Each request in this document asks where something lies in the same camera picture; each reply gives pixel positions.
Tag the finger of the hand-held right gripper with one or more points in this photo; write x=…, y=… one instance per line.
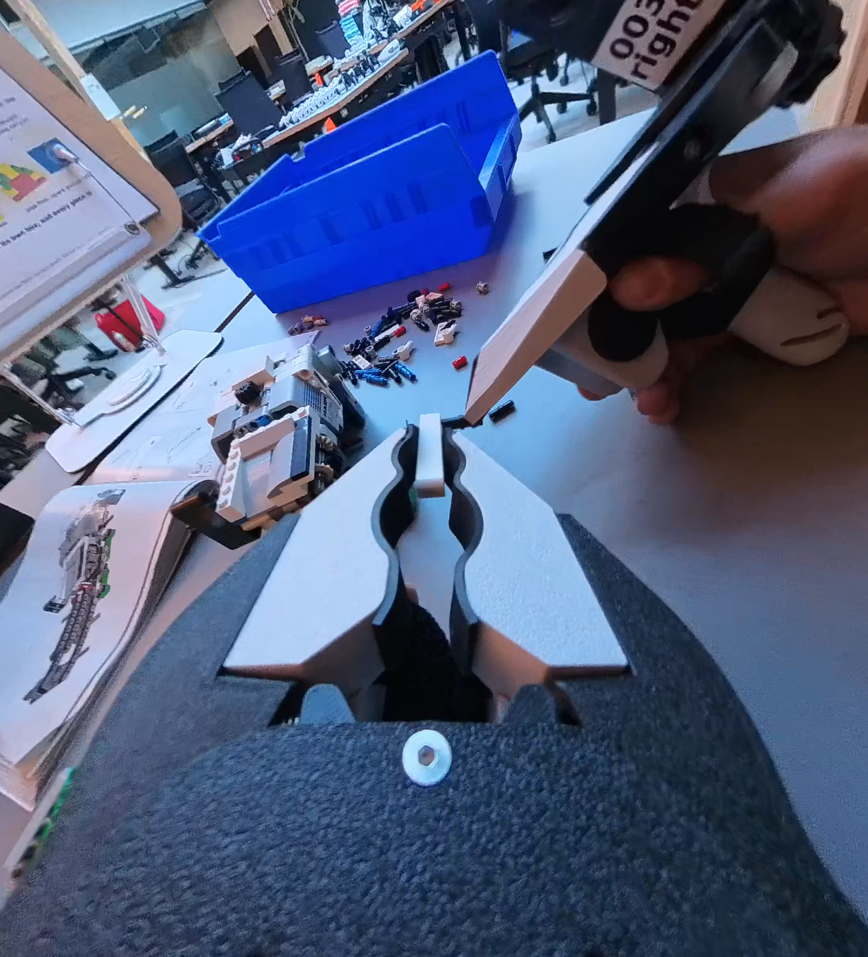
x=565, y=363
x=531, y=336

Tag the blue plastic bin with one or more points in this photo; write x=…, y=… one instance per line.
x=344, y=224

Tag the red bag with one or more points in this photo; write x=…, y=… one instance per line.
x=131, y=321

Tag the pile of small lego pins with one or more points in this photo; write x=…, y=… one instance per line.
x=382, y=366

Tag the person's right hand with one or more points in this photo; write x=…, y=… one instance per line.
x=837, y=217

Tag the black office chair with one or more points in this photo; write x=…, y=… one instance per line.
x=553, y=97

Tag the instruction sign on stand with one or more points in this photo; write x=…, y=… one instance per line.
x=23, y=187

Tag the black lego pin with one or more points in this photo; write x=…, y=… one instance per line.
x=502, y=410

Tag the long desk with lego models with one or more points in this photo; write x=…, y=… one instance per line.
x=329, y=97

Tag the white lego truck model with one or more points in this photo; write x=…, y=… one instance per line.
x=284, y=419

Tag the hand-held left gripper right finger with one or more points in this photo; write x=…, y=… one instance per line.
x=538, y=598

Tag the thin white lego plate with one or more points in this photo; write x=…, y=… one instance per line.
x=430, y=463

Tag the lego instruction booklet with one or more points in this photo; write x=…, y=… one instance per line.
x=45, y=598

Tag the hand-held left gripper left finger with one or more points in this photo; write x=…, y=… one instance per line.
x=322, y=598

